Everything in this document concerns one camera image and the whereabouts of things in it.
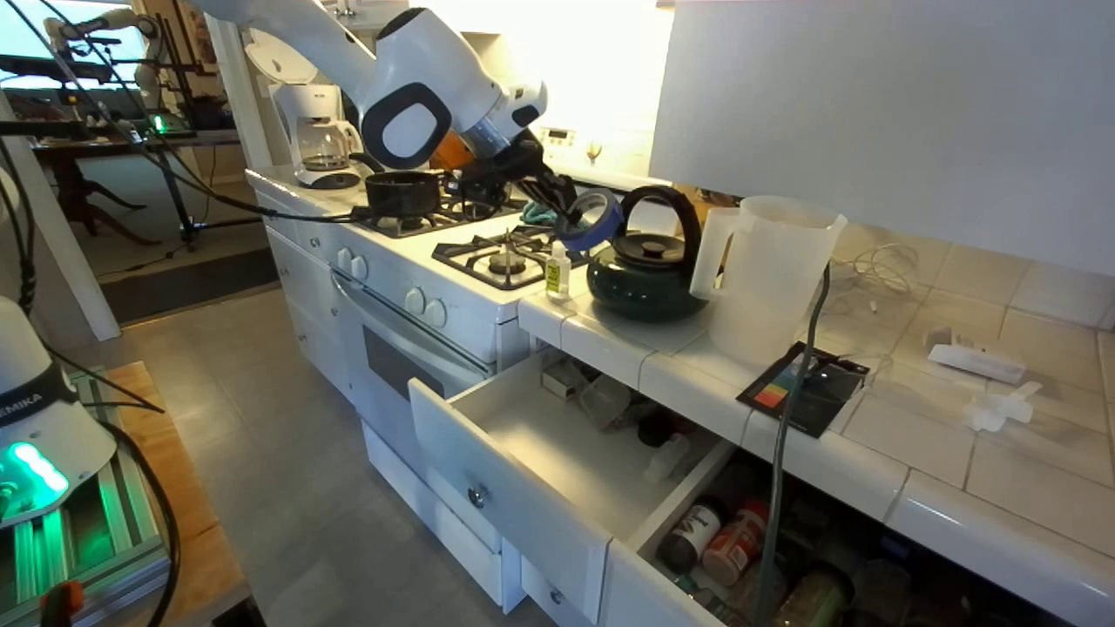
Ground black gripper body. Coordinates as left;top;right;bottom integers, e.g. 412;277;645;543
453;128;557;213

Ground dark green tea kettle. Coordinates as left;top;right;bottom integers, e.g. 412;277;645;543
586;185;711;323

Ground teal cloth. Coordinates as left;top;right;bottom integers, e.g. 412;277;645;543
516;198;586;232

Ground small clear bottle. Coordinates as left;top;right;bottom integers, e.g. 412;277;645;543
543;238;577;307

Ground black cast iron burner grate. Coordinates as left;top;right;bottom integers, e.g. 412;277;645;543
344;193;521;241
430;222;586;297

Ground black saucepan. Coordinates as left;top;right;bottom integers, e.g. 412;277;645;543
358;166;449;231

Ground white gas stove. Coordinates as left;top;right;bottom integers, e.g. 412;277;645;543
244;102;674;621

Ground small boxes in drawer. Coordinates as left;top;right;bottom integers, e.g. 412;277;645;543
538;352;637;427

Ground white coffee maker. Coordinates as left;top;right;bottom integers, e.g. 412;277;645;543
271;78;367;191

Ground white plastic pitcher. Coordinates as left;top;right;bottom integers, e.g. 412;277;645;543
688;193;852;377

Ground white open drawer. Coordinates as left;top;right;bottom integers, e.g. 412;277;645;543
405;347;738;627

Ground black tablet with colour chart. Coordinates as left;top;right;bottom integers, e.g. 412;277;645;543
736;341;870;441

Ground jar with white label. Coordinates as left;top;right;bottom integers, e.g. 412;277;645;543
657;499;726;573

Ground red spice jar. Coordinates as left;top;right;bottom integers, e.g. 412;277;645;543
698;499;772;593

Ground dark background desk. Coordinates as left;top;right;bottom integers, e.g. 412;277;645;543
0;78;280;254

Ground white remote control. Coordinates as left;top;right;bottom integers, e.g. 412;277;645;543
925;339;1032;391

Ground green lidded jar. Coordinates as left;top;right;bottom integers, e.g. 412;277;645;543
775;563;853;627

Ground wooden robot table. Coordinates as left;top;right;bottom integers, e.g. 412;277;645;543
65;357;255;627

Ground clear plastic wrapper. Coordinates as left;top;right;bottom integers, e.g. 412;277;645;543
961;379;1045;436

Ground red round button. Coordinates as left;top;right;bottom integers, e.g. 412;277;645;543
38;579;92;627

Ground grey hanging cable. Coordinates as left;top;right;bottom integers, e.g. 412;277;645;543
745;263;836;627

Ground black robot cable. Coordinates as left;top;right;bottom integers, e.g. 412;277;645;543
0;0;378;627

